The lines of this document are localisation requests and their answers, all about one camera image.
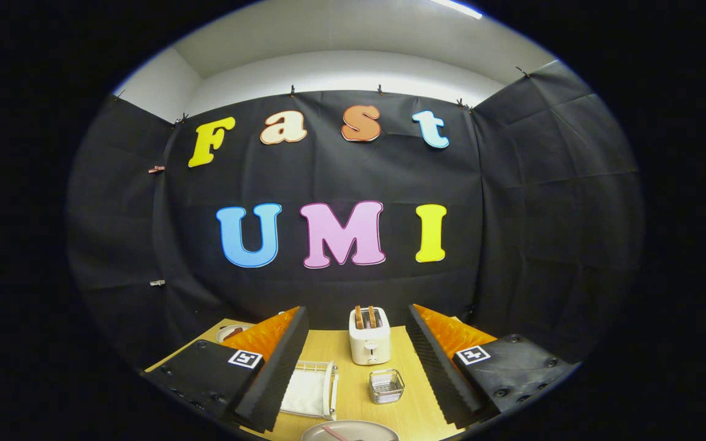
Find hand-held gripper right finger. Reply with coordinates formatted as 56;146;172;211
405;304;574;429

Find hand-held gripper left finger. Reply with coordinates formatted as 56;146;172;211
143;306;309;433

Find white wire dish rack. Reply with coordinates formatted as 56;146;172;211
279;360;340;421

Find metal wire basket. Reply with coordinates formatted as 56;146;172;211
369;369;405;405

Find grey round plate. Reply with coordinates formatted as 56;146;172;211
300;420;400;441

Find small beige dish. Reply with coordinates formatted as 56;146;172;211
216;323;254;344

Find white toaster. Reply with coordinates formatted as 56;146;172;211
349;306;392;366

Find black backdrop cloth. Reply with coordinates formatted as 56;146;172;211
66;58;645;374

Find ceiling light strip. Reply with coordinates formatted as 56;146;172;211
430;0;484;20

